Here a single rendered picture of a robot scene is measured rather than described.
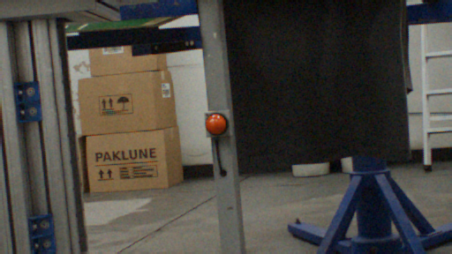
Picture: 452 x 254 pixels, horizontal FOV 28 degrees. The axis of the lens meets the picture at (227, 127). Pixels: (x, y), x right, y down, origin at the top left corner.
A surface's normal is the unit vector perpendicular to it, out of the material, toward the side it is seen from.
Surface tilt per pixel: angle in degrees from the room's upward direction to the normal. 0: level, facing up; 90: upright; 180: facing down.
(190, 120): 90
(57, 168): 90
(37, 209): 90
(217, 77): 90
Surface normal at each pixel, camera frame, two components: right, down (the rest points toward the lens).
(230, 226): -0.24, 0.07
